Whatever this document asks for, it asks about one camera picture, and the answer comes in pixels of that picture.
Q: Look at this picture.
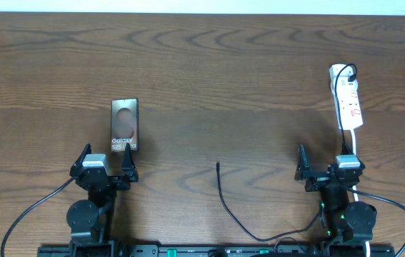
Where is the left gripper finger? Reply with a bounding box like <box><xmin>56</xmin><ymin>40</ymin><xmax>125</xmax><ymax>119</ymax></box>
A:
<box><xmin>69</xmin><ymin>143</ymin><xmax>91</xmax><ymax>176</ymax></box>
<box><xmin>121</xmin><ymin>143</ymin><xmax>139</xmax><ymax>182</ymax></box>

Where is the Galaxy S25 Ultra smartphone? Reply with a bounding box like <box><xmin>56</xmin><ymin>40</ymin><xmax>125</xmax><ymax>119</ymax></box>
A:
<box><xmin>110</xmin><ymin>98</ymin><xmax>139</xmax><ymax>152</ymax></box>

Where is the black USB charging cable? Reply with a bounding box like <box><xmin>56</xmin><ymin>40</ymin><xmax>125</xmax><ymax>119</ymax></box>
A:
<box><xmin>216</xmin><ymin>63</ymin><xmax>358</xmax><ymax>243</ymax></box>

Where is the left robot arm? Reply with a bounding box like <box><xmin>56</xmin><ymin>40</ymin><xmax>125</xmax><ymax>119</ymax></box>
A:
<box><xmin>66</xmin><ymin>144</ymin><xmax>139</xmax><ymax>256</ymax></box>

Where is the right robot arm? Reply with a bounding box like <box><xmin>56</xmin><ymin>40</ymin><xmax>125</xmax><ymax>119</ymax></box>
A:
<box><xmin>294</xmin><ymin>145</ymin><xmax>377</xmax><ymax>256</ymax></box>

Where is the white power strip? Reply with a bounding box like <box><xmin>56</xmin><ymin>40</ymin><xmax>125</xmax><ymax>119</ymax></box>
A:
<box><xmin>329</xmin><ymin>64</ymin><xmax>363</xmax><ymax>131</ymax></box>

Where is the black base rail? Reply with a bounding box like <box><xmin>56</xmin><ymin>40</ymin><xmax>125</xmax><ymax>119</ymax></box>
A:
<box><xmin>37</xmin><ymin>243</ymin><xmax>396</xmax><ymax>257</ymax></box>

